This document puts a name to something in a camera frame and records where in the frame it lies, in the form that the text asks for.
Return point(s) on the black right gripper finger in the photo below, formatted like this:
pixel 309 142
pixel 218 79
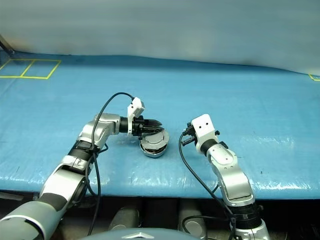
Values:
pixel 187 143

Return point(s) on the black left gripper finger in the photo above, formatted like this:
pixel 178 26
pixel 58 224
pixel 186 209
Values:
pixel 155 123
pixel 155 129

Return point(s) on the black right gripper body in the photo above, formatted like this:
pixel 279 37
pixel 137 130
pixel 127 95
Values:
pixel 189 130

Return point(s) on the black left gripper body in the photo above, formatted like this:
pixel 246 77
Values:
pixel 138 126

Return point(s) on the round silver metal object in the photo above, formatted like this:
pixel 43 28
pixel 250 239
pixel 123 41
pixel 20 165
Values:
pixel 156 140

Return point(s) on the silver motor cover circuit board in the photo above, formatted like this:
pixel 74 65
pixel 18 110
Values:
pixel 153 153

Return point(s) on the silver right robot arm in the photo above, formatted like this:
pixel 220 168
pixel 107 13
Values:
pixel 230 172

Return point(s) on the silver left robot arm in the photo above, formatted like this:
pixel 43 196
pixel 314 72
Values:
pixel 100 127

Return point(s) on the blue plastic table cover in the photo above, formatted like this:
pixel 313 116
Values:
pixel 225 100

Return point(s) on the dark grey rounded shape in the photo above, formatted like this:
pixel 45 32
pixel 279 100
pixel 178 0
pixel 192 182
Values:
pixel 125 220
pixel 193 225

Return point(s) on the blue-grey robot chest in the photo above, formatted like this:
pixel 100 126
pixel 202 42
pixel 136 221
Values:
pixel 140 236

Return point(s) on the grey metal pole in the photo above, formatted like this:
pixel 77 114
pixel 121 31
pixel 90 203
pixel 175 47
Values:
pixel 6 46

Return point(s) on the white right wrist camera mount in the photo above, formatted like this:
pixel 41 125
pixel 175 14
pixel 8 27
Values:
pixel 203 127

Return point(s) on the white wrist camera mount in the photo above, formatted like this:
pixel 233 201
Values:
pixel 136 105
pixel 203 127

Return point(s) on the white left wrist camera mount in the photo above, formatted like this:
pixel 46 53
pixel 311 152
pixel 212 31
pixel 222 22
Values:
pixel 136 105

